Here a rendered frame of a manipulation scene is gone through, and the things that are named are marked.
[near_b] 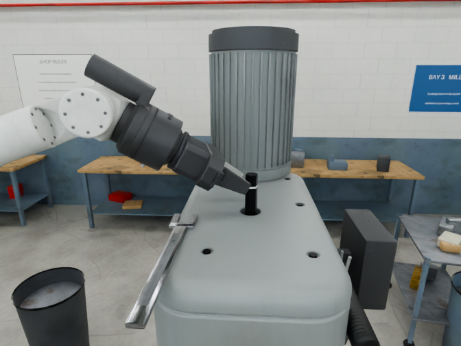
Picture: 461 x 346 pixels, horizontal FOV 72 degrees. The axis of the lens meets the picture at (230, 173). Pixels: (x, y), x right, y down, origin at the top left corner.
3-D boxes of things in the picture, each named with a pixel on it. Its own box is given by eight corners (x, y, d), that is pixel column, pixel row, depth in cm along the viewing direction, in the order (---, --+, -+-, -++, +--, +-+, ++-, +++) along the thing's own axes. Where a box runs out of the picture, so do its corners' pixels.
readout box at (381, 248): (390, 311, 84) (403, 241, 78) (355, 309, 85) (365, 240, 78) (364, 267, 103) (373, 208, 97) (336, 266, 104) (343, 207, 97)
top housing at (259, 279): (352, 405, 39) (370, 298, 34) (146, 392, 41) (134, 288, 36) (298, 227, 84) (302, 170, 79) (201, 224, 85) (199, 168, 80)
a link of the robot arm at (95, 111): (129, 169, 44) (46, 131, 40) (137, 152, 54) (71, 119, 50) (167, 97, 42) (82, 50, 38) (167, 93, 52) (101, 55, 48)
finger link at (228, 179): (242, 196, 52) (210, 180, 50) (252, 180, 52) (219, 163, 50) (244, 200, 51) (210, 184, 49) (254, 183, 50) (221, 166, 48)
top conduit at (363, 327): (379, 360, 40) (383, 338, 39) (345, 358, 41) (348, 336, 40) (313, 211, 83) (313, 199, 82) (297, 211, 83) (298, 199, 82)
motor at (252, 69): (296, 183, 70) (306, 25, 60) (206, 181, 71) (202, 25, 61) (286, 159, 89) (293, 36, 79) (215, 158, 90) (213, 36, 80)
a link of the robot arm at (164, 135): (195, 181, 59) (136, 152, 56) (221, 136, 57) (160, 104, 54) (202, 208, 47) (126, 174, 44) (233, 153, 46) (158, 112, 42)
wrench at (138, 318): (154, 331, 30) (154, 323, 30) (114, 329, 30) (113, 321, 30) (197, 217, 53) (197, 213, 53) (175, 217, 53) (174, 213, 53)
